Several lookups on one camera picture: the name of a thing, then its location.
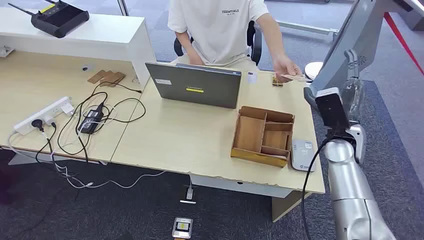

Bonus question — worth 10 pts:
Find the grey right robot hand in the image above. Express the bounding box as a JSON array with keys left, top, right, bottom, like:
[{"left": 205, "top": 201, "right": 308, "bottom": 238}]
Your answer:
[{"left": 340, "top": 48, "right": 366, "bottom": 123}]

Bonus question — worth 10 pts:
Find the person's right hand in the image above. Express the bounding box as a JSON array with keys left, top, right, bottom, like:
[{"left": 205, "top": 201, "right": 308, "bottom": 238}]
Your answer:
[{"left": 188, "top": 52, "right": 206, "bottom": 66}]

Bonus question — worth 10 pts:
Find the person's left hand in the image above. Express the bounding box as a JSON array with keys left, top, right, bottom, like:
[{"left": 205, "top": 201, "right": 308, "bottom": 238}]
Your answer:
[{"left": 273, "top": 55, "right": 302, "bottom": 84}]

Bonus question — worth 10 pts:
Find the pale tan ID card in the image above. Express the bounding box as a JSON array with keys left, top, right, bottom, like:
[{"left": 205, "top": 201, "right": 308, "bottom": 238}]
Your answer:
[{"left": 281, "top": 74, "right": 308, "bottom": 83}]

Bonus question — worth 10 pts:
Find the wooden compartment tray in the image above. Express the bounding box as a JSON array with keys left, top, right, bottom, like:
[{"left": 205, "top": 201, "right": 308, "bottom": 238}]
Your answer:
[{"left": 230, "top": 105, "right": 296, "bottom": 169}]

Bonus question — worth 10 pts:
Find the person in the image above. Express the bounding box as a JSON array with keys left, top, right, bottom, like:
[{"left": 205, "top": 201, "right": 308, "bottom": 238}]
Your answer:
[{"left": 167, "top": 0, "right": 302, "bottom": 84}]

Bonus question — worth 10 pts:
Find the grey card reader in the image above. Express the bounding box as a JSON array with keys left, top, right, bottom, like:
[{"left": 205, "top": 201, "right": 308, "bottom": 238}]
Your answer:
[{"left": 290, "top": 139, "right": 317, "bottom": 173}]

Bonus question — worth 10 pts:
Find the grey laptop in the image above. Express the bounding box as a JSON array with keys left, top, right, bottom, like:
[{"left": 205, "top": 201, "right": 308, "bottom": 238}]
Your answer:
[{"left": 145, "top": 61, "right": 243, "bottom": 110}]

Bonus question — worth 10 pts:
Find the round white stool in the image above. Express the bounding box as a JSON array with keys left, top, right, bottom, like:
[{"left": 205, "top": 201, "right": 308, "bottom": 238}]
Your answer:
[{"left": 304, "top": 61, "right": 325, "bottom": 81}]

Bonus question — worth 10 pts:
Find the black office chair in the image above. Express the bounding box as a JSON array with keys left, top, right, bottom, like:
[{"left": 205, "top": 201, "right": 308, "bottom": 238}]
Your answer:
[{"left": 173, "top": 20, "right": 263, "bottom": 66}]

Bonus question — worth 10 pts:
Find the white metal bar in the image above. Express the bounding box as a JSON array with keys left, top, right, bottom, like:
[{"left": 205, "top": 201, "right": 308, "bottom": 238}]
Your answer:
[{"left": 276, "top": 19, "right": 339, "bottom": 37}]

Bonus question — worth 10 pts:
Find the grey kiosk with white base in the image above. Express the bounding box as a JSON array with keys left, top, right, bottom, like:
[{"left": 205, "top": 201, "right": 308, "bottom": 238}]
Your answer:
[{"left": 303, "top": 0, "right": 415, "bottom": 112}]

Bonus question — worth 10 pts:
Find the red barrier tape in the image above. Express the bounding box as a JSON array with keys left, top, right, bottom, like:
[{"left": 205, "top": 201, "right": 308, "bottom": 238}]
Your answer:
[{"left": 383, "top": 12, "right": 424, "bottom": 75}]

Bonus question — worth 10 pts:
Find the silver metal pole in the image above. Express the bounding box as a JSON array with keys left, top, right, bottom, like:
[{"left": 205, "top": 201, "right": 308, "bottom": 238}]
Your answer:
[{"left": 116, "top": 0, "right": 131, "bottom": 17}]

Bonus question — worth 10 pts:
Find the grey platform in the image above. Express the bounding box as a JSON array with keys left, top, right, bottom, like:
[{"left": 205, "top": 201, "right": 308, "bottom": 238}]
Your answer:
[{"left": 402, "top": 0, "right": 424, "bottom": 32}]

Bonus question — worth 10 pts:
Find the black power brick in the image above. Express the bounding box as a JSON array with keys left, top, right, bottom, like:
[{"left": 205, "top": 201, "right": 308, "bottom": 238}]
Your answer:
[
  {"left": 78, "top": 117, "right": 101, "bottom": 135},
  {"left": 86, "top": 108, "right": 105, "bottom": 121}
]

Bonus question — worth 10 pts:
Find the white desk shelf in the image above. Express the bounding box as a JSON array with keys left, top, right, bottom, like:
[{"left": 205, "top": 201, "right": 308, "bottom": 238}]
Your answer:
[{"left": 0, "top": 7, "right": 157, "bottom": 90}]

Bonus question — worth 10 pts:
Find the white desk beam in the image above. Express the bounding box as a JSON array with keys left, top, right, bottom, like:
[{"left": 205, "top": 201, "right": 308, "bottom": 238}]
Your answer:
[{"left": 190, "top": 173, "right": 294, "bottom": 200}]

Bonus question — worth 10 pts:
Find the wooden desk leg panel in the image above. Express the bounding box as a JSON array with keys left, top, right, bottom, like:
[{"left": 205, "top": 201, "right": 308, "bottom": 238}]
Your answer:
[{"left": 271, "top": 190, "right": 312, "bottom": 223}]

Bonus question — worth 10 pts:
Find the white charger adapter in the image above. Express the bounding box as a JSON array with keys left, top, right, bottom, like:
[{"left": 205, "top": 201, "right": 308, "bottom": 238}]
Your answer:
[{"left": 60, "top": 102, "right": 75, "bottom": 117}]

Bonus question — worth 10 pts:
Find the black remote controller with antennas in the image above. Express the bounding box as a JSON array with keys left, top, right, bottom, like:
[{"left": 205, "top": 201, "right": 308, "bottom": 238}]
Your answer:
[{"left": 7, "top": 0, "right": 90, "bottom": 39}]

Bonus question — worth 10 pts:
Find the silver floor socket box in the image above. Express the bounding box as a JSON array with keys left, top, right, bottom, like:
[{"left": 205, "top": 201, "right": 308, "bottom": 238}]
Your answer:
[{"left": 171, "top": 216, "right": 194, "bottom": 240}]

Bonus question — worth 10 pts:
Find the black power plug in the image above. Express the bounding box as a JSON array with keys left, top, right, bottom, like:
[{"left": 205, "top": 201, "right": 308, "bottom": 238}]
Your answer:
[{"left": 30, "top": 119, "right": 46, "bottom": 133}]

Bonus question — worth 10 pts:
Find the white power strip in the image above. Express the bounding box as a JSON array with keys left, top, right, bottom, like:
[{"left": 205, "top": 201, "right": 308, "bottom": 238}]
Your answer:
[{"left": 13, "top": 96, "right": 74, "bottom": 136}]

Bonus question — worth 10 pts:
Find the black and white wrist camera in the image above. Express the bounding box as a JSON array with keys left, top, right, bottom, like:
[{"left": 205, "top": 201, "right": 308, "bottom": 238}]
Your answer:
[{"left": 314, "top": 87, "right": 351, "bottom": 131}]

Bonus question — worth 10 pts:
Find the black looped power cable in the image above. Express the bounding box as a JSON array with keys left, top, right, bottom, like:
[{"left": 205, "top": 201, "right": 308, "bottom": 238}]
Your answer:
[{"left": 56, "top": 81, "right": 147, "bottom": 163}]

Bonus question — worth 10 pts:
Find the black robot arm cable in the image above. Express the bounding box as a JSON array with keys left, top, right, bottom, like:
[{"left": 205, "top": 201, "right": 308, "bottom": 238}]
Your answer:
[{"left": 300, "top": 135, "right": 332, "bottom": 240}]

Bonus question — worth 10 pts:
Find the white hanging connector cable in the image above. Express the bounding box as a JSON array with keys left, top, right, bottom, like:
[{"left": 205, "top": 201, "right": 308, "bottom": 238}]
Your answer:
[{"left": 179, "top": 175, "right": 197, "bottom": 205}]

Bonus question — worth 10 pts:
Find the white charger cable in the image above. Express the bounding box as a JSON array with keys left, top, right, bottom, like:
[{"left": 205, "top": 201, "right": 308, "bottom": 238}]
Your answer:
[{"left": 6, "top": 130, "right": 167, "bottom": 190}]

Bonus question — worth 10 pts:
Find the black plug cable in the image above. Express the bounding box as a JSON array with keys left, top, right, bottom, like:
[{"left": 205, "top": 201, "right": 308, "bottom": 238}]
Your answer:
[{"left": 34, "top": 125, "right": 59, "bottom": 167}]

